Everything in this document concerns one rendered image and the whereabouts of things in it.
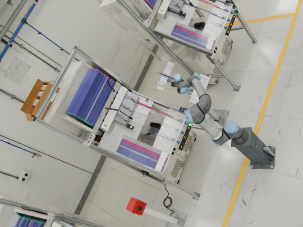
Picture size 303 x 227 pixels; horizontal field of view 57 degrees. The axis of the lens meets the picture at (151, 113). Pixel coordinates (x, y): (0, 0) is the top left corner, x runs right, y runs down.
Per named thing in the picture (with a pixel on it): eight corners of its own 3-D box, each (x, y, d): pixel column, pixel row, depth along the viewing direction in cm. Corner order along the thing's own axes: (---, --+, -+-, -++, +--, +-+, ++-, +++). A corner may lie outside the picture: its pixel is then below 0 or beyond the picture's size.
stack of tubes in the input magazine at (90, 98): (116, 81, 280) (96, 66, 263) (93, 126, 268) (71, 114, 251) (109, 81, 290) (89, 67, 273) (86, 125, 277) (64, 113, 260)
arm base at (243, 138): (249, 129, 255) (245, 124, 249) (248, 143, 249) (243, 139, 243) (234, 129, 265) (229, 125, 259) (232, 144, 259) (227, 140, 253)
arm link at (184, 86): (190, 85, 250) (185, 76, 254) (181, 93, 253) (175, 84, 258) (194, 88, 256) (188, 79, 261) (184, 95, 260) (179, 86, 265)
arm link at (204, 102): (211, 100, 214) (194, 68, 252) (199, 108, 217) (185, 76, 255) (219, 108, 220) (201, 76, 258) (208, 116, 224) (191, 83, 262)
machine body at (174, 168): (199, 136, 359) (171, 114, 320) (179, 187, 342) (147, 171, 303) (163, 129, 407) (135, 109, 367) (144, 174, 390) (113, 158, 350)
